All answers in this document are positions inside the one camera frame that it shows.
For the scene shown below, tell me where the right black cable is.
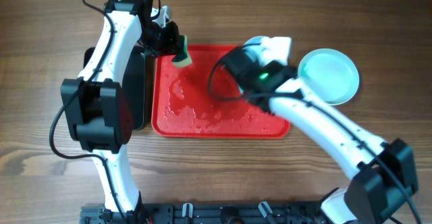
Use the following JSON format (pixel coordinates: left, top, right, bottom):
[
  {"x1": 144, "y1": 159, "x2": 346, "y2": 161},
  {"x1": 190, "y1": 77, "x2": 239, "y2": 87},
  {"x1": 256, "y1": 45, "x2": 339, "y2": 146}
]
[{"x1": 206, "y1": 43, "x2": 423, "y2": 224}]

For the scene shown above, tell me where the light blue plate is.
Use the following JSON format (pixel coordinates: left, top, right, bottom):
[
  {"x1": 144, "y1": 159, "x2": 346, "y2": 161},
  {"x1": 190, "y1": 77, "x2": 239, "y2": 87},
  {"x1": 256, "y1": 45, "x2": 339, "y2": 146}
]
[
  {"x1": 298, "y1": 49, "x2": 360, "y2": 105},
  {"x1": 236, "y1": 36, "x2": 266, "y2": 94}
]

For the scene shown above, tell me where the black aluminium base frame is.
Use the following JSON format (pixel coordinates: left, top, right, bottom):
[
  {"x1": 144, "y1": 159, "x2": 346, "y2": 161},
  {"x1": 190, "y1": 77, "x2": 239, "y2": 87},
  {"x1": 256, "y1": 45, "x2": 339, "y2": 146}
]
[{"x1": 80, "y1": 202, "x2": 331, "y2": 224}]

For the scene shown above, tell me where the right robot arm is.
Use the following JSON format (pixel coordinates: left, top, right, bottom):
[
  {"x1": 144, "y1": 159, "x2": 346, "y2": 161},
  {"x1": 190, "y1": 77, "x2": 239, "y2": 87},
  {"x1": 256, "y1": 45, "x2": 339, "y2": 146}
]
[{"x1": 218, "y1": 45, "x2": 421, "y2": 223}]

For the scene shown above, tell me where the black cable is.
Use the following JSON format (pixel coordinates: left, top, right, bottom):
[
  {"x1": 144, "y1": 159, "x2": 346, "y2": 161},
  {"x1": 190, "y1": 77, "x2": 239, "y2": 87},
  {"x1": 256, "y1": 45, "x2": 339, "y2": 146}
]
[
  {"x1": 206, "y1": 43, "x2": 423, "y2": 224},
  {"x1": 49, "y1": 0, "x2": 163, "y2": 218}
]

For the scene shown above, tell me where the black rectangular tray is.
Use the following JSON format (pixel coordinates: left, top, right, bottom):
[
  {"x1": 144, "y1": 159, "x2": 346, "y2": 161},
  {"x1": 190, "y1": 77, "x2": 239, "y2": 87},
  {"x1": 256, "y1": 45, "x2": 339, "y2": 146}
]
[{"x1": 82, "y1": 45, "x2": 146, "y2": 131}]

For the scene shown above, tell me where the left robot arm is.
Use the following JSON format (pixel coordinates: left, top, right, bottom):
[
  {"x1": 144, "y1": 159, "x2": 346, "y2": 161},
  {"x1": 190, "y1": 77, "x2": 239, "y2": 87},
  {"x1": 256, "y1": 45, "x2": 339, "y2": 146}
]
[{"x1": 59, "y1": 0, "x2": 191, "y2": 223}]

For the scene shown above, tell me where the green yellow sponge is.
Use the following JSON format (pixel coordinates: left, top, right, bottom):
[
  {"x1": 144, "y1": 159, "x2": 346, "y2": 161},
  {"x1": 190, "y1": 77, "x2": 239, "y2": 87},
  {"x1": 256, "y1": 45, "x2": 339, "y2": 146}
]
[{"x1": 171, "y1": 35, "x2": 192, "y2": 67}]

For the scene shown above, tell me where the left black cable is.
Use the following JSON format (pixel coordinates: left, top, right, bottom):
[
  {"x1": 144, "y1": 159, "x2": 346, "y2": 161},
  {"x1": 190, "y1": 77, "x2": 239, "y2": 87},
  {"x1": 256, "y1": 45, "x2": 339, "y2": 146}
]
[{"x1": 49, "y1": 0, "x2": 163, "y2": 218}]

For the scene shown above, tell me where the red plastic tray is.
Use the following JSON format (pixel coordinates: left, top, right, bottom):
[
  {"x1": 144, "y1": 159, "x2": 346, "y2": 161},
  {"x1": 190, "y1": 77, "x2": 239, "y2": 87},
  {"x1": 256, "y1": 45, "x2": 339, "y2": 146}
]
[{"x1": 151, "y1": 45, "x2": 290, "y2": 139}]

